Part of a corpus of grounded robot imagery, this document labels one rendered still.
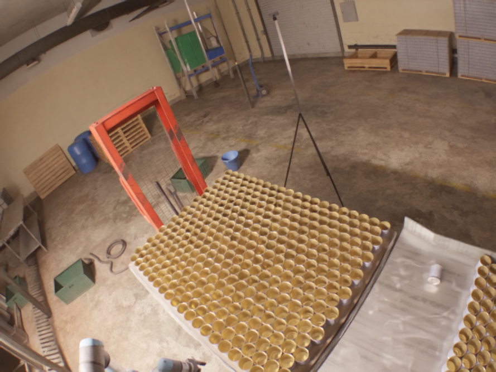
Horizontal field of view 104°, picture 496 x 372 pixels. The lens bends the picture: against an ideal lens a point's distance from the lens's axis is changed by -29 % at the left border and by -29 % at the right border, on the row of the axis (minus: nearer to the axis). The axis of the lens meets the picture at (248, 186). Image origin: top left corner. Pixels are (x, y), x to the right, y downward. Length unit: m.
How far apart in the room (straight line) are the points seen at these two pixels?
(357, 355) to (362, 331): 0.12
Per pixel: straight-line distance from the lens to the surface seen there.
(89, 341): 1.34
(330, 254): 1.54
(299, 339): 1.35
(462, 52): 7.62
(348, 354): 1.34
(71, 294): 4.35
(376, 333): 1.37
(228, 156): 4.70
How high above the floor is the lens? 2.36
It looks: 35 degrees down
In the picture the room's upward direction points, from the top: 21 degrees counter-clockwise
